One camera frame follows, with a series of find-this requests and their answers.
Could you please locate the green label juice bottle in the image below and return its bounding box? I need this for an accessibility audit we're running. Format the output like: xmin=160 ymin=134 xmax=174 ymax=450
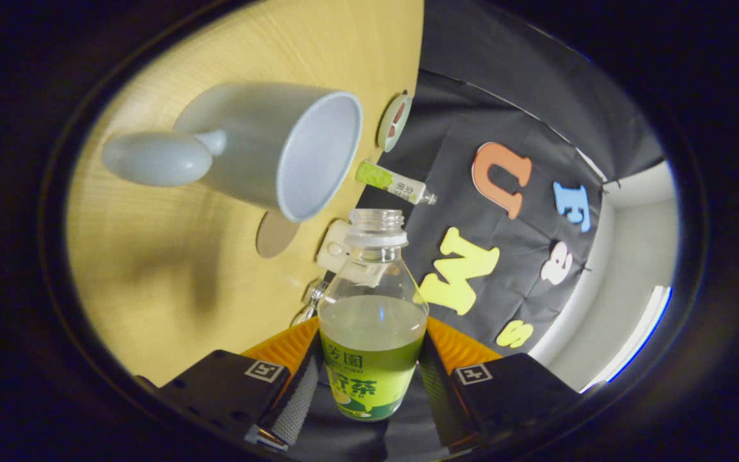
xmin=317 ymin=209 xmax=430 ymax=422

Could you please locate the pale green plate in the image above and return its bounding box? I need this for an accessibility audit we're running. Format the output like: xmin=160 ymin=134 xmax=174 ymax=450
xmin=377 ymin=90 xmax=414 ymax=153

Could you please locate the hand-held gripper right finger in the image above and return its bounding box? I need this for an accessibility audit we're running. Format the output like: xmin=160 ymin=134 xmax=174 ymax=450
xmin=417 ymin=316 xmax=581 ymax=453

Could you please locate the slim green label bottle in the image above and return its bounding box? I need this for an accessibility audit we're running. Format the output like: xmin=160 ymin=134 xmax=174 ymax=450
xmin=355 ymin=160 xmax=438 ymax=207

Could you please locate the white cup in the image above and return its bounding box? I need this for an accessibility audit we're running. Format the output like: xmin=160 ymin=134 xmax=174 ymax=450
xmin=101 ymin=81 xmax=364 ymax=223

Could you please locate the white toaster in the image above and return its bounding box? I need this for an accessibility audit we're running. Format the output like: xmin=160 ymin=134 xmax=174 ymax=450
xmin=316 ymin=219 xmax=352 ymax=274

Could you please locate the wooden table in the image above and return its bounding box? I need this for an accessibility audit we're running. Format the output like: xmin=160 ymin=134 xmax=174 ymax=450
xmin=65 ymin=0 xmax=425 ymax=389

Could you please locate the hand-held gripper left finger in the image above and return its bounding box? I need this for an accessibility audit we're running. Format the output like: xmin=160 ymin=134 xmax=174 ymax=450
xmin=160 ymin=316 xmax=324 ymax=452

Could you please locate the round brown coaster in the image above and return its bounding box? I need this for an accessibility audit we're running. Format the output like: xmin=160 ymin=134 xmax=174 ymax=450
xmin=255 ymin=211 xmax=301 ymax=259

